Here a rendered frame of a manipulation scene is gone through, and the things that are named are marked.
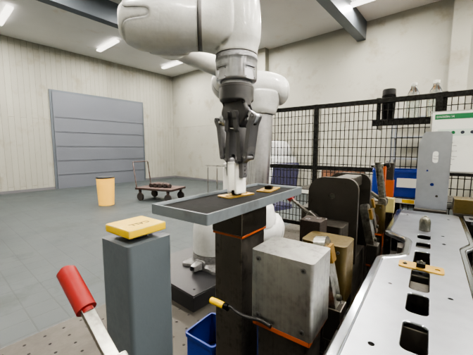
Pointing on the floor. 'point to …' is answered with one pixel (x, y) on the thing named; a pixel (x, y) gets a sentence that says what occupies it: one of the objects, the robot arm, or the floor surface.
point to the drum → (105, 190)
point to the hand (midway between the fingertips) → (236, 177)
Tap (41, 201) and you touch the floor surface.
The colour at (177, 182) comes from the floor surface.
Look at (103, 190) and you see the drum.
